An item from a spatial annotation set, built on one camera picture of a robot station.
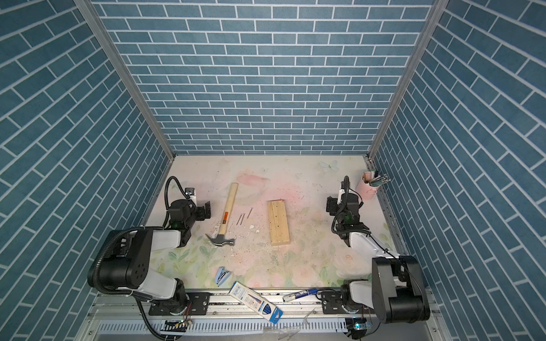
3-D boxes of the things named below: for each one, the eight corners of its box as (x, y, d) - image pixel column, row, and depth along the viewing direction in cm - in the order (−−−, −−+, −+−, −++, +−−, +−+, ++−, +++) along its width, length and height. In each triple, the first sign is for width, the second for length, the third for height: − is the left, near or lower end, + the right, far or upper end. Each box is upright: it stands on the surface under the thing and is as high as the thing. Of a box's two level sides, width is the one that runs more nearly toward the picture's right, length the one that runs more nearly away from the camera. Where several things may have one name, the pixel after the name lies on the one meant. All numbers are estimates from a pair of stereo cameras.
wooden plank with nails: (270, 246, 89) (270, 242, 86) (268, 205, 102) (267, 200, 99) (289, 244, 90) (290, 240, 86) (284, 204, 103) (285, 199, 100)
